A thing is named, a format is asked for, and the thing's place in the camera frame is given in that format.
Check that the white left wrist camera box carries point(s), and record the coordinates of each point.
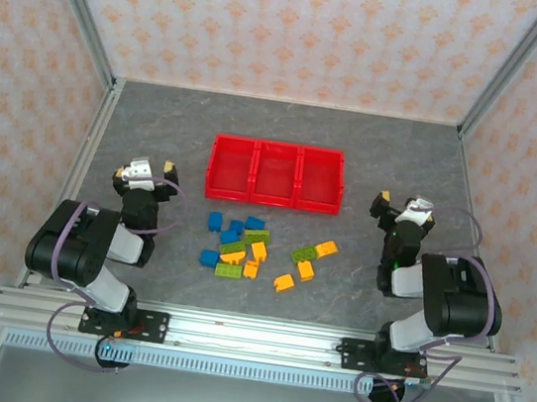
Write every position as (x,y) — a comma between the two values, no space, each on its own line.
(136,172)

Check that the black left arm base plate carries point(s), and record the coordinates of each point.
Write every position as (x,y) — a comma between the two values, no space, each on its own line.
(153,326)

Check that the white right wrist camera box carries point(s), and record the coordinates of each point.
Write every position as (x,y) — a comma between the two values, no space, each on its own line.
(416,213)

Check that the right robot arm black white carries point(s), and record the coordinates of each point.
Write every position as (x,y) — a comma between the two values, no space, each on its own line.
(458,308)

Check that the aluminium mounting rail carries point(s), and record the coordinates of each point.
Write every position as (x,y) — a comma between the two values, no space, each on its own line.
(254,341)

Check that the red plastic bin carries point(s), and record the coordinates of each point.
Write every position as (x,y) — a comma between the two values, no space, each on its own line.
(320,181)
(230,171)
(275,176)

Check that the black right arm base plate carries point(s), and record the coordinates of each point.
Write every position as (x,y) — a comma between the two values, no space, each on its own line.
(354,353)

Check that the blue lego brick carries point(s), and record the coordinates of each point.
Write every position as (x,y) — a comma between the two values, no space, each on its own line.
(255,223)
(215,221)
(228,237)
(237,226)
(209,257)

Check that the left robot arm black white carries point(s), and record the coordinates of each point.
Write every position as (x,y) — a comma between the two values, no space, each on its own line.
(67,248)

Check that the long orange lego brick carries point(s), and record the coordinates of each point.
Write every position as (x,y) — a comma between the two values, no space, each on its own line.
(232,257)

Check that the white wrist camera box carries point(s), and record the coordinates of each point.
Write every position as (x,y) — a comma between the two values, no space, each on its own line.
(416,213)
(136,172)

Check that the aluminium side rail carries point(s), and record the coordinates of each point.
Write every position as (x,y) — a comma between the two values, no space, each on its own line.
(471,214)
(86,160)

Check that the aluminium frame post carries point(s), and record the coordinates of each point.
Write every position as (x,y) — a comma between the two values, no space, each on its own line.
(514,70)
(82,10)

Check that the yellow-orange lego brick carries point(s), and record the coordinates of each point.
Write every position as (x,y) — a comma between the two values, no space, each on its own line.
(327,249)

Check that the green lego brick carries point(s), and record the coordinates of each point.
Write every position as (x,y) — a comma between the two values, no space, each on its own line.
(232,247)
(257,237)
(304,253)
(228,271)

